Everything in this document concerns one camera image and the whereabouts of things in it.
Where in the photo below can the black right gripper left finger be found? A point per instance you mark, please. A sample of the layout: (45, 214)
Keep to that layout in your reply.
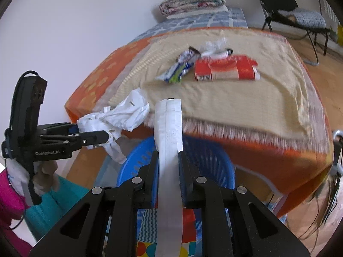
(148, 194)

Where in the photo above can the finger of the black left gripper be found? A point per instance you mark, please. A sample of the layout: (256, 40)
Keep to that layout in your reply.
(89, 138)
(72, 129)

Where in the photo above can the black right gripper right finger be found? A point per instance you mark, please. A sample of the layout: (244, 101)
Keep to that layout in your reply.
(191, 192)

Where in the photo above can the white paper trash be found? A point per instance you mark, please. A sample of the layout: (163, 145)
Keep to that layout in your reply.
(127, 115)

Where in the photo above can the white paper strip wrapper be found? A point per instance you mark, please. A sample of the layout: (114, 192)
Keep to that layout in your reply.
(168, 135)

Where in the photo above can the brown blue candy wrapper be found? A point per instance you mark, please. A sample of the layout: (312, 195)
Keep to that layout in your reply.
(183, 64)

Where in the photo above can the red paper bag wrapper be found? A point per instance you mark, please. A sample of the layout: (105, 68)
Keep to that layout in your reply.
(235, 67)

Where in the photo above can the light blue tube package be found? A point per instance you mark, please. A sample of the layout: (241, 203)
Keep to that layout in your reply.
(217, 54)

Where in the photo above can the gloved left hand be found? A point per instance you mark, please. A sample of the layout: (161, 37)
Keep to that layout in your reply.
(44, 180)

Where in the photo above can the blue plastic laundry basket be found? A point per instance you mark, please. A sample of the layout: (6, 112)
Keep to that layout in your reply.
(210, 158)

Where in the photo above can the colourful patterned floor mat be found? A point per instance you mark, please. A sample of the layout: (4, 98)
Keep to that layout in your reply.
(179, 237)

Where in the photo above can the magenta sleeve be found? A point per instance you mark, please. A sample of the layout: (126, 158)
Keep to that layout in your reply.
(12, 207)

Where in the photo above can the striped cream towel blanket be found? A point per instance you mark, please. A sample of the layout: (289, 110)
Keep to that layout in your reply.
(282, 108)

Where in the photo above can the crumpled clear plastic wrap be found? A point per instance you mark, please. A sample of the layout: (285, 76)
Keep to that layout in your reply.
(212, 47)

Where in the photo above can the blue checked bed sheet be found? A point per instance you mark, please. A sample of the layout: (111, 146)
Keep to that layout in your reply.
(234, 17)

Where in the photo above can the folded floral quilt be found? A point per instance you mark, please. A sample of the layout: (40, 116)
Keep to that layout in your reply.
(170, 7)

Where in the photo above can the blue checked chair cushion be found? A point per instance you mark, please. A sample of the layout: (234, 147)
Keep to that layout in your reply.
(305, 18)

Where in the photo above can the black folding chair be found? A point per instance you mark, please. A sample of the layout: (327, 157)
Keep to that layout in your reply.
(270, 8)

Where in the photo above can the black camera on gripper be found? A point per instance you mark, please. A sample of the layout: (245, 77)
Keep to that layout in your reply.
(27, 99)

